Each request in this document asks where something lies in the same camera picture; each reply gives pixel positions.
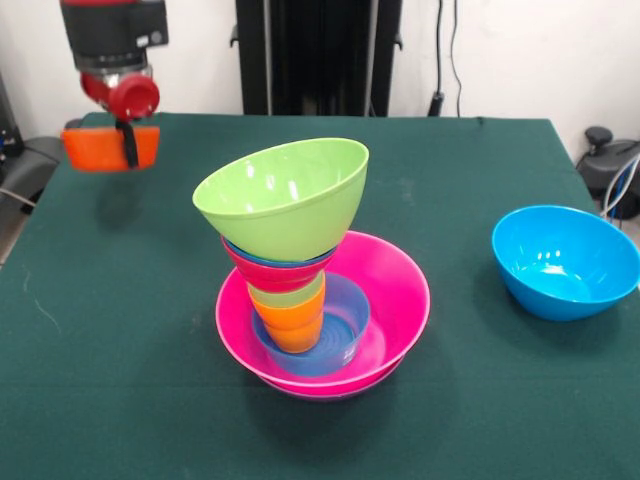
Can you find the dark blue bowl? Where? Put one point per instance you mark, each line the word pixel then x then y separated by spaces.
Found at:
pixel 260 261

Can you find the orange bowl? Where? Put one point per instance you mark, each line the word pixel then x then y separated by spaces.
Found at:
pixel 95 150

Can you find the small light blue bowl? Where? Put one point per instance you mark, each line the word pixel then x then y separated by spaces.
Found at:
pixel 350 315

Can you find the green cup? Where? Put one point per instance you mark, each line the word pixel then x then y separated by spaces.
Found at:
pixel 280 297

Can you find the lime green bowl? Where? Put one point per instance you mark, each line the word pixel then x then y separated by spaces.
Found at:
pixel 280 200

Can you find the orange cup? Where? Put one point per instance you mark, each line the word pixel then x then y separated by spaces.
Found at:
pixel 295 325

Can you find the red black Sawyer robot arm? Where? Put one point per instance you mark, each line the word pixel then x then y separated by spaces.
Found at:
pixel 110 35

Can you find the large light blue bowl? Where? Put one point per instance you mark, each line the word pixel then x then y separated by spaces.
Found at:
pixel 565 240

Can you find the large pink bowl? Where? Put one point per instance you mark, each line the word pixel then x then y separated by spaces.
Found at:
pixel 400 285

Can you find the small pink bowl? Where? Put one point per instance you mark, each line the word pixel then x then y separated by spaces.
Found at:
pixel 280 277

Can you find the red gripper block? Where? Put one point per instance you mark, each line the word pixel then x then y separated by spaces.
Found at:
pixel 125 97

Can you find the dark green tablecloth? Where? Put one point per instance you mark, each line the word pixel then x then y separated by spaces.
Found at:
pixel 150 400

